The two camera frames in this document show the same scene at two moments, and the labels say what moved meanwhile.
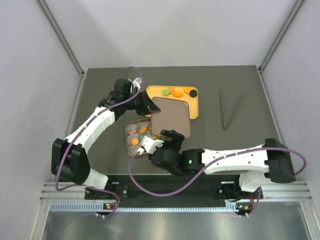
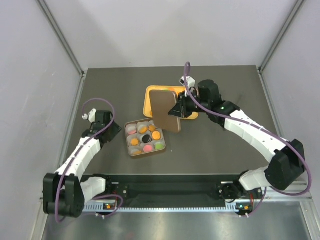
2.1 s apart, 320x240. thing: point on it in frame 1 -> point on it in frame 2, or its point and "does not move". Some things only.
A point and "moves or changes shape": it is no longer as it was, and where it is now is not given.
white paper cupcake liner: [132, 150] does not move
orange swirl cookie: [134, 141] does not move
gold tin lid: [174, 115] moves or changes shape
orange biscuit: [143, 130] does not move
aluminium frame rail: [62, 37] does not move
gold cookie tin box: [135, 131] does not move
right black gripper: [177, 139] -> [179, 109]
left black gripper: [148, 106] -> [116, 129]
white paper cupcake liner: [140, 124] does not move
